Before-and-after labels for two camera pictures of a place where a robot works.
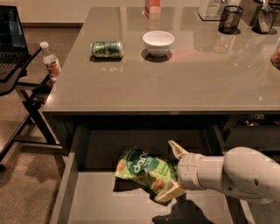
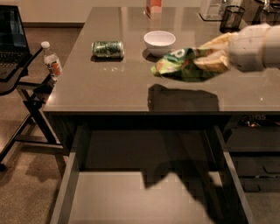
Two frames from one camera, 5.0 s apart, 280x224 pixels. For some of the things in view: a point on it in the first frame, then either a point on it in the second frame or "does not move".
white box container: x=211 y=10 does not move
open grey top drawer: x=89 y=192 does not move
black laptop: x=13 y=48 does not move
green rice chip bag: x=157 y=171 → x=178 y=64
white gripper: x=189 y=170 → x=247 y=49
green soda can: x=108 y=49 does not move
